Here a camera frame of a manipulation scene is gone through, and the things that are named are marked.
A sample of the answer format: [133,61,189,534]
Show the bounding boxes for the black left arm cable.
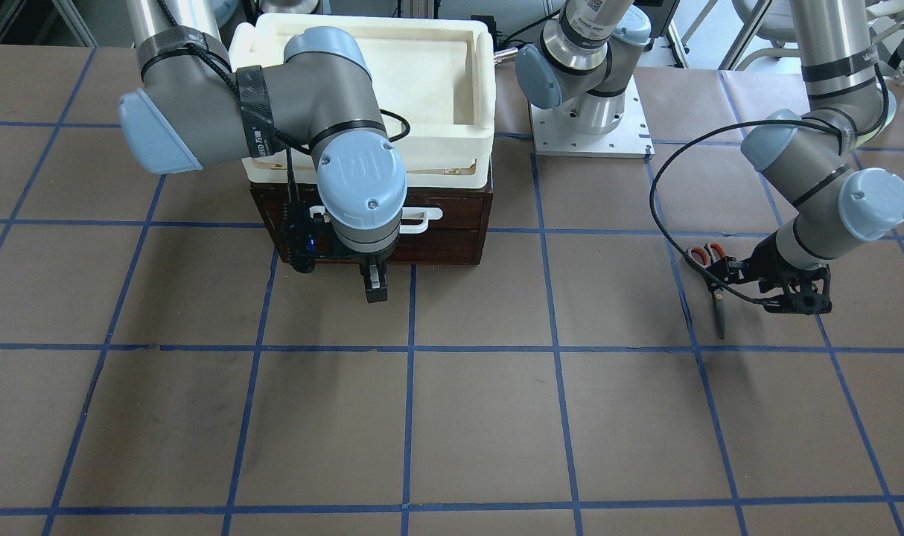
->
[649,67,892,307]

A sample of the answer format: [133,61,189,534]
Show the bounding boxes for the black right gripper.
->
[325,237,400,303]

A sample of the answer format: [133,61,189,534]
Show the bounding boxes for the grey orange scissors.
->
[687,243,730,340]

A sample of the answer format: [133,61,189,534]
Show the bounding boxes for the wooden drawer with white handle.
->
[310,201,483,235]

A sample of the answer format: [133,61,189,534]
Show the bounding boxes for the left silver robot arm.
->
[733,1,904,315]

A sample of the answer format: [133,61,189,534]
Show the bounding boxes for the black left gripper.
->
[725,240,833,315]

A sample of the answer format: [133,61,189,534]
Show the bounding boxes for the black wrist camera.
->
[281,200,335,274]

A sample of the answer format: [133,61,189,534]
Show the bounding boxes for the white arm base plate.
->
[529,78,655,159]

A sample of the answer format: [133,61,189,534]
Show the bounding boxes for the dark wooden drawer cabinet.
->
[249,181,493,265]

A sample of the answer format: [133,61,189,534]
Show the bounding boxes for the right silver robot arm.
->
[118,1,408,303]

